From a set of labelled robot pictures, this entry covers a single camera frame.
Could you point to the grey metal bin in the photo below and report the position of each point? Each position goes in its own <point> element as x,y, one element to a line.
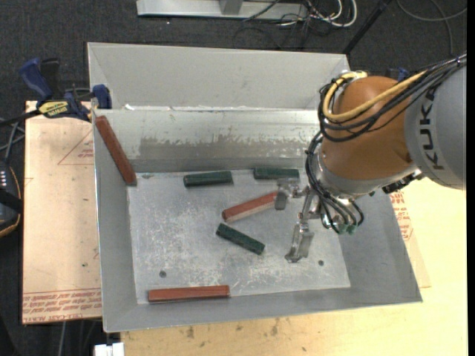
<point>185,236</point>

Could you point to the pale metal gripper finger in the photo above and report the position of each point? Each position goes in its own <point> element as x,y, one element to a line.
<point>282,198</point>
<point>301,241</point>

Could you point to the dark green flat block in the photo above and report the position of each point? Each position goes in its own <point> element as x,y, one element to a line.
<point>239,238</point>
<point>276,173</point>
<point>208,179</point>

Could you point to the red-brown flat block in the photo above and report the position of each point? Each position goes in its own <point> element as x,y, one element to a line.
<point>248,207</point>
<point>189,293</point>
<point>117,152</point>

